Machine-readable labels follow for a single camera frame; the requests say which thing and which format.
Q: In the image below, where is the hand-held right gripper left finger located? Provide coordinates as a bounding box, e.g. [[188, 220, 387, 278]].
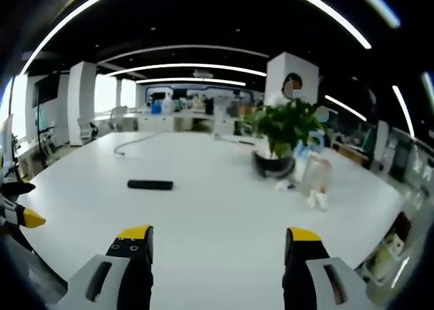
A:
[[53, 225, 154, 310]]

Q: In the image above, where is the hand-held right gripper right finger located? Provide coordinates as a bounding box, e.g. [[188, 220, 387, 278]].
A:
[[282, 227, 374, 310]]

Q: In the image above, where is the black remote control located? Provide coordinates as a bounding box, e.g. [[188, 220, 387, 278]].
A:
[[127, 179, 174, 191]]

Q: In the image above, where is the white crumpled wrapper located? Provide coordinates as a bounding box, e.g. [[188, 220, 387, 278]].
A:
[[275, 180, 298, 192]]

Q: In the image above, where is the white office chair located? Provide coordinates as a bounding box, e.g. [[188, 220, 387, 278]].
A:
[[77, 116, 100, 142], [108, 106, 128, 132]]

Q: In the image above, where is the clear plastic bag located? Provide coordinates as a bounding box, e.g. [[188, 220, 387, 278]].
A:
[[292, 130, 332, 212]]

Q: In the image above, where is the white square pillar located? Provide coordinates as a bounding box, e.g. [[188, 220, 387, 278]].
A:
[[263, 51, 320, 108], [66, 60, 97, 147]]

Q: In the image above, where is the green potted plant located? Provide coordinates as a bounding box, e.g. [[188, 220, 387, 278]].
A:
[[241, 98, 327, 178]]

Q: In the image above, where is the row of white desks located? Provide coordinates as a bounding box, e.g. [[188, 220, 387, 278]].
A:
[[94, 109, 218, 133]]

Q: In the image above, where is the black wall screen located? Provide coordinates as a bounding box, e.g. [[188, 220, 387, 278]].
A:
[[31, 73, 61, 109]]

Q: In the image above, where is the grey cable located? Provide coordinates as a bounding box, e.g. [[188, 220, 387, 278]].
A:
[[113, 132, 160, 157]]

